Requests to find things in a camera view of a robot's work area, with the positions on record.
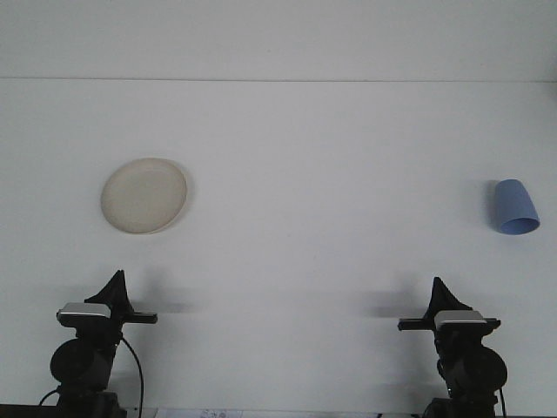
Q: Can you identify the pale blue cup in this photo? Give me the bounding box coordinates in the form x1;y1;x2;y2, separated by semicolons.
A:
492;179;541;236

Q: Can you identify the long black arm cable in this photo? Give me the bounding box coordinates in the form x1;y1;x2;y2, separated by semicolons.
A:
119;337;145;413

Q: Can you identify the pale grey camera box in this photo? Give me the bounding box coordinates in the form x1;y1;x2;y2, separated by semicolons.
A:
57;302;112;328
433;309;487;332

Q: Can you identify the pale round plate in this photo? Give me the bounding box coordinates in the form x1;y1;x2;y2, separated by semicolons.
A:
100;157;189;235

